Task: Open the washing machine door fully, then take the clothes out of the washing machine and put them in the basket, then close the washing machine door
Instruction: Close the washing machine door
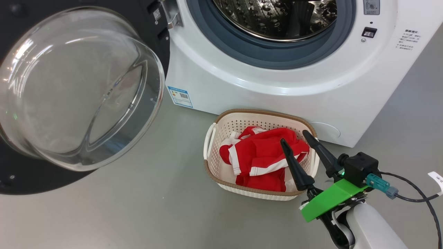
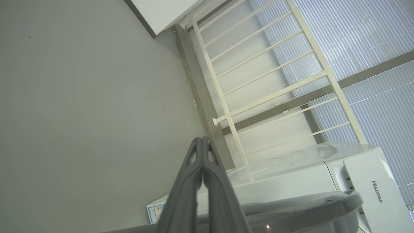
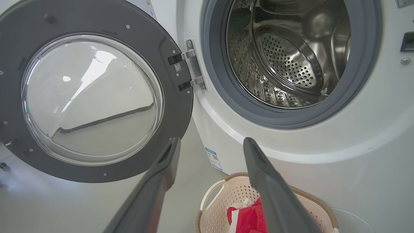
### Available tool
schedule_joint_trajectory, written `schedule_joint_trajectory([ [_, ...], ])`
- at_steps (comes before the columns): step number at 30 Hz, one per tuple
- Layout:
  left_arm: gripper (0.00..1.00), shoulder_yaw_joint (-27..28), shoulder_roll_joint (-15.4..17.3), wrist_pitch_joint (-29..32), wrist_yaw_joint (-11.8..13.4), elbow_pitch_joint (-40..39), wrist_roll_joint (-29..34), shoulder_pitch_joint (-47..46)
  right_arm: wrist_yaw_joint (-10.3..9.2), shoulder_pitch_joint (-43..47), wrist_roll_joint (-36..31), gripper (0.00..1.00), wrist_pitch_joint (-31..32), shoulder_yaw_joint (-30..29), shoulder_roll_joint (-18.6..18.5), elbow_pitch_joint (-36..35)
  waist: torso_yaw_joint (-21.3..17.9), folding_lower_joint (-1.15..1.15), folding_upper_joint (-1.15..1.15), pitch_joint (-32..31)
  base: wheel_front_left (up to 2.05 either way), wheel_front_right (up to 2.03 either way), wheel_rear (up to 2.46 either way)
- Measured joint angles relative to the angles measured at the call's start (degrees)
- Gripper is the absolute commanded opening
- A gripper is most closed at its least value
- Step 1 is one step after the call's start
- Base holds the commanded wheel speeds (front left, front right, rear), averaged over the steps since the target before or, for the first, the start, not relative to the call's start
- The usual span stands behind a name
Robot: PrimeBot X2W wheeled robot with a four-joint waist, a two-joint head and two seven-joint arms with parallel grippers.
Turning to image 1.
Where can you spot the round glass washer door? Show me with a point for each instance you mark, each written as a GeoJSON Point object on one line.
{"type": "Point", "coordinates": [79, 90]}

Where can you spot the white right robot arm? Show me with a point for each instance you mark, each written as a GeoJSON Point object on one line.
{"type": "Point", "coordinates": [370, 228]}

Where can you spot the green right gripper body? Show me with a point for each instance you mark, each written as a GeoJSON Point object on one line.
{"type": "Point", "coordinates": [328, 200]}

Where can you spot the cream perforated basket brown rim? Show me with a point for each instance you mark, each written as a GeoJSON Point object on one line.
{"type": "Point", "coordinates": [238, 124]}

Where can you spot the red and white garment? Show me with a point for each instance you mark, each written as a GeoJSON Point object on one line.
{"type": "Point", "coordinates": [263, 155]}

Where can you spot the round white filter cover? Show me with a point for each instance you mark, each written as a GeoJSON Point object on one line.
{"type": "Point", "coordinates": [327, 131]}

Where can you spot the blue energy label sticker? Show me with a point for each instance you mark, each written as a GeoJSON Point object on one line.
{"type": "Point", "coordinates": [180, 97]}

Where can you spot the white front-load washing machine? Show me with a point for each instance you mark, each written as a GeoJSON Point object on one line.
{"type": "Point", "coordinates": [277, 86]}

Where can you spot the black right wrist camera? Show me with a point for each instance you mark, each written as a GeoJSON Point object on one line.
{"type": "Point", "coordinates": [360, 167]}

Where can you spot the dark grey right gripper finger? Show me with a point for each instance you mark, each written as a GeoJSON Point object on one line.
{"type": "Point", "coordinates": [299, 173]}
{"type": "Point", "coordinates": [327, 159]}

